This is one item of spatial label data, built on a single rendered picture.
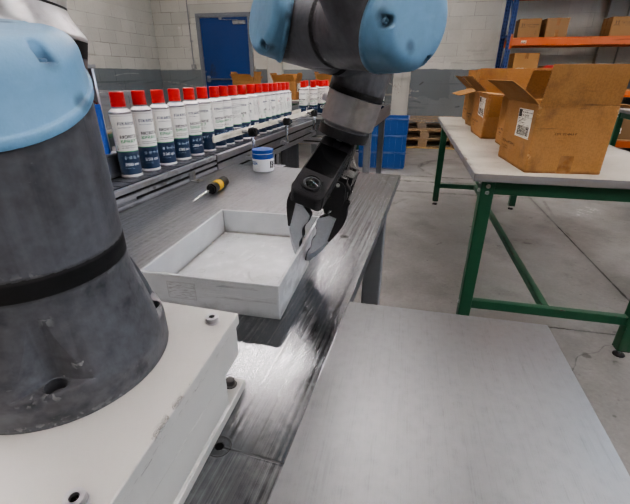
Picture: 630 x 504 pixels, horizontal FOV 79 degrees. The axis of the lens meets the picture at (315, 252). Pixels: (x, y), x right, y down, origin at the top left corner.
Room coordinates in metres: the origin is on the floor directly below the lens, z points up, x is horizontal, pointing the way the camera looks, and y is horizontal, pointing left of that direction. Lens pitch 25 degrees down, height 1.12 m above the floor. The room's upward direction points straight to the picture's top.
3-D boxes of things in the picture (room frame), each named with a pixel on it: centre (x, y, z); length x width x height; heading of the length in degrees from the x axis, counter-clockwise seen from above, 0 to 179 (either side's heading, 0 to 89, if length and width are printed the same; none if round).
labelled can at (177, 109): (1.21, 0.41, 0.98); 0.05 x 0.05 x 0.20
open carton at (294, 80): (6.14, 0.41, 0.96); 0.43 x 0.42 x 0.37; 75
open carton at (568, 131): (1.61, -0.97, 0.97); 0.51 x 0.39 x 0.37; 83
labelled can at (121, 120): (0.99, 0.47, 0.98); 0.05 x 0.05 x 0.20
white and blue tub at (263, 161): (1.29, 0.17, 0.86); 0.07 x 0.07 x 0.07
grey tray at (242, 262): (0.58, 0.12, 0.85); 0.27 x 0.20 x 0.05; 168
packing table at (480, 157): (2.44, -1.24, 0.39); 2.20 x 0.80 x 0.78; 167
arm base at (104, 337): (0.25, 0.20, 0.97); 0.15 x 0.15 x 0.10
